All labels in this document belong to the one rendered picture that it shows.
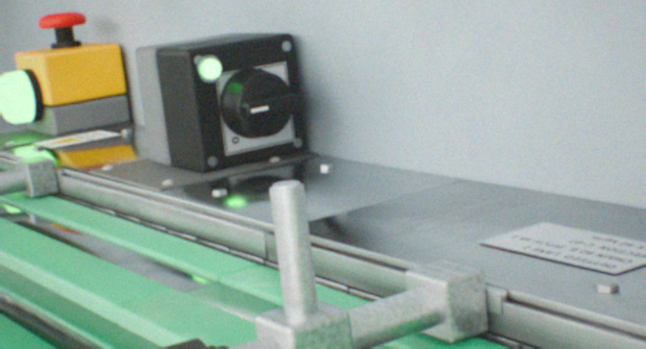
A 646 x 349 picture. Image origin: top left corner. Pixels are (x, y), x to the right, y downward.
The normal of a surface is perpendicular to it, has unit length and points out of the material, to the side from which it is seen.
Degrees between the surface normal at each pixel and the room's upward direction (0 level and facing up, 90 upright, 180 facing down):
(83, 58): 90
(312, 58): 0
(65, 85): 90
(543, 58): 0
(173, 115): 0
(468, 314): 90
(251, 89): 89
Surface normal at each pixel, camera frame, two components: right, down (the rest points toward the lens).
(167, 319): -0.11, -0.97
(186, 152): -0.83, 0.20
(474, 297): 0.55, 0.10
